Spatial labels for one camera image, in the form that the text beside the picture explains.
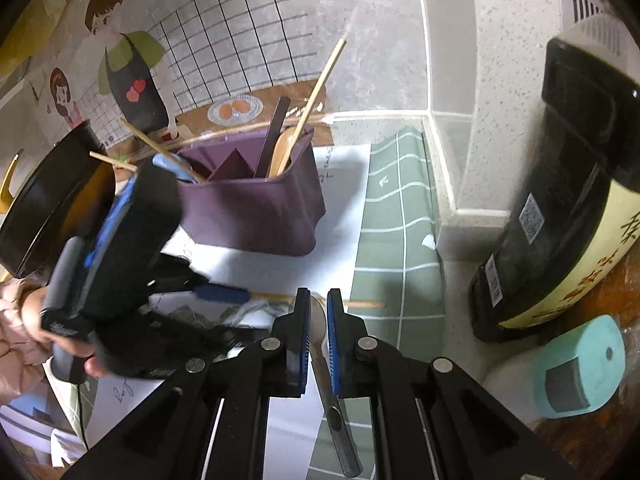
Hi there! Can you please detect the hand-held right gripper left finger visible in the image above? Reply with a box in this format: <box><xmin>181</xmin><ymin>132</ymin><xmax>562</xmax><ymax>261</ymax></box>
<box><xmin>60</xmin><ymin>287</ymin><xmax>313</xmax><ymax>480</ymax></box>

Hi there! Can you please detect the green checked white tablecloth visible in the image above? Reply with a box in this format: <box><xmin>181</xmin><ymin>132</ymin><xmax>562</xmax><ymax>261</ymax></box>
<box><xmin>75</xmin><ymin>127</ymin><xmax>446</xmax><ymax>480</ymax></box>

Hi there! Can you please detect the pale yellow cover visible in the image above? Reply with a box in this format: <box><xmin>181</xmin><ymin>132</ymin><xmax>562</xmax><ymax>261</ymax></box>
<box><xmin>0</xmin><ymin>0</ymin><xmax>66</xmax><ymax>78</ymax></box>

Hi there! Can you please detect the person's left forearm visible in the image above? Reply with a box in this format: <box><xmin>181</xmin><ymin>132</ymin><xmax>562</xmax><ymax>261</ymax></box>
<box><xmin>0</xmin><ymin>280</ymin><xmax>51</xmax><ymax>403</ymax></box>

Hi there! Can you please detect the person's left hand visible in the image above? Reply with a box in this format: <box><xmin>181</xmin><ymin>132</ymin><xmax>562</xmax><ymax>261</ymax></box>
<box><xmin>20</xmin><ymin>287</ymin><xmax>108</xmax><ymax>378</ymax></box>

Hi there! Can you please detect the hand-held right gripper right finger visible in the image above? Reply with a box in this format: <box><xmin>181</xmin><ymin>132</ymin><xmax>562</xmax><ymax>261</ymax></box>
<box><xmin>326</xmin><ymin>287</ymin><xmax>583</xmax><ymax>480</ymax></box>

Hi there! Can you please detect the purple utensil holder box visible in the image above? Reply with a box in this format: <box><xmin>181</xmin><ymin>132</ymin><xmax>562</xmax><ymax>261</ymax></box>
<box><xmin>175</xmin><ymin>125</ymin><xmax>327</xmax><ymax>257</ymax></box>

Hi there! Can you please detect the metal spoon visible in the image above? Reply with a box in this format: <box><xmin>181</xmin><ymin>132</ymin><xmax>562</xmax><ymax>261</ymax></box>
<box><xmin>306</xmin><ymin>292</ymin><xmax>363</xmax><ymax>479</ymax></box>

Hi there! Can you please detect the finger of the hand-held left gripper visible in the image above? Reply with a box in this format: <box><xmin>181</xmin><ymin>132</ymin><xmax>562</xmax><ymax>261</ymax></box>
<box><xmin>147</xmin><ymin>255</ymin><xmax>251</xmax><ymax>306</ymax></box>
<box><xmin>95</xmin><ymin>310</ymin><xmax>273</xmax><ymax>378</ymax></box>

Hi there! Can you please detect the cartoon wall sticker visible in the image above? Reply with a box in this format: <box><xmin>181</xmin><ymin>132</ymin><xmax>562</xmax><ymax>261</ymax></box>
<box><xmin>25</xmin><ymin>0</ymin><xmax>331</xmax><ymax>146</ymax></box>

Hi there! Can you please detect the dark soy sauce bottle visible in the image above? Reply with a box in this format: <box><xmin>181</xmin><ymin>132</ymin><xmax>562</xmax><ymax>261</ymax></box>
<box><xmin>469</xmin><ymin>14</ymin><xmax>640</xmax><ymax>344</ymax></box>

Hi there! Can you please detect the brown wooden spoon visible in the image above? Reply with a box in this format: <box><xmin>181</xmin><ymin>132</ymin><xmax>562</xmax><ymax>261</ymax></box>
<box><xmin>269</xmin><ymin>126</ymin><xmax>302</xmax><ymax>179</ymax></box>

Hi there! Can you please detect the wooden chopstick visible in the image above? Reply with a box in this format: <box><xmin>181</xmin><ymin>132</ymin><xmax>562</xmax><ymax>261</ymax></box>
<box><xmin>89</xmin><ymin>151</ymin><xmax>137</xmax><ymax>172</ymax></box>
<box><xmin>120</xmin><ymin>118</ymin><xmax>203</xmax><ymax>183</ymax></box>
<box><xmin>277</xmin><ymin>38</ymin><xmax>347</xmax><ymax>173</ymax></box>
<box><xmin>248</xmin><ymin>291</ymin><xmax>386</xmax><ymax>308</ymax></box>

